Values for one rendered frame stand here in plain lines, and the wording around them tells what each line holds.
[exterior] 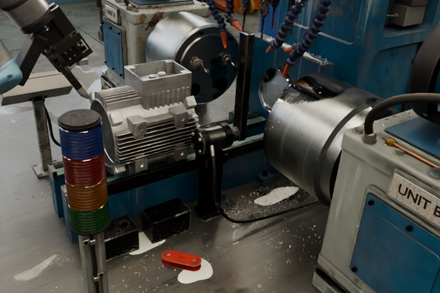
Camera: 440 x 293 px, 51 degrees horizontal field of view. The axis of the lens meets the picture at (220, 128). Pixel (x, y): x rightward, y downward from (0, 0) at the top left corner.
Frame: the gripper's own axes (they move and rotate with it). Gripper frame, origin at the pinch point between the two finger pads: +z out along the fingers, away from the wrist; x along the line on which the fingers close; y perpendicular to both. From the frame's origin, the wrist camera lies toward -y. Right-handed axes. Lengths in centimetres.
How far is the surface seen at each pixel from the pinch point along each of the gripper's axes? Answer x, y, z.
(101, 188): -38.5, -7.7, -6.7
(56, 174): -3.0, -15.7, 9.9
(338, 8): -11, 65, 18
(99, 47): 353, 55, 157
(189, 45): 15.0, 32.5, 15.7
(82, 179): -38.7, -8.8, -10.4
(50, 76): 17.7, -2.7, -0.3
